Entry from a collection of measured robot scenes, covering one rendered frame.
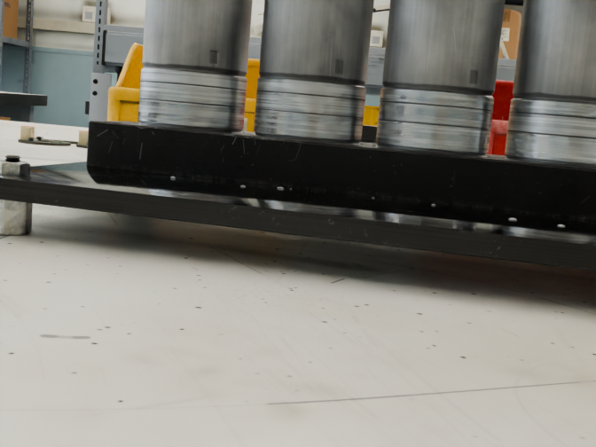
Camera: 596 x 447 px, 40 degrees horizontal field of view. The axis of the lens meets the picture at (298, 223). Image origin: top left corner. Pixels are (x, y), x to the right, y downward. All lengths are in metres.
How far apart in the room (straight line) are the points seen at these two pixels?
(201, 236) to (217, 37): 0.04
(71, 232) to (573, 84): 0.10
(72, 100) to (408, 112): 4.63
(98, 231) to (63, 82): 4.64
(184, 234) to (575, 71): 0.08
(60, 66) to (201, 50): 4.63
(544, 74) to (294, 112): 0.05
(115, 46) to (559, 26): 2.39
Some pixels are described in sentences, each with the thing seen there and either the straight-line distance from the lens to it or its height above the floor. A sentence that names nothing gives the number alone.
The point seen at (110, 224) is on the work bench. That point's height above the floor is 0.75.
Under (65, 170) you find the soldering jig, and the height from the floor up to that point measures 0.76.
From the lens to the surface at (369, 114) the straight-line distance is 2.55.
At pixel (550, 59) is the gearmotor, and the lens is 0.17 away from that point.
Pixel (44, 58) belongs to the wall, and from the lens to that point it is 4.84.
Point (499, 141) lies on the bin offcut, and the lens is 0.47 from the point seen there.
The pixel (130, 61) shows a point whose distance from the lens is 0.51.
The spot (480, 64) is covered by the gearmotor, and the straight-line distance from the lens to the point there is 0.18.
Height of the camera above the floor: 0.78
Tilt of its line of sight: 8 degrees down
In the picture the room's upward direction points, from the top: 5 degrees clockwise
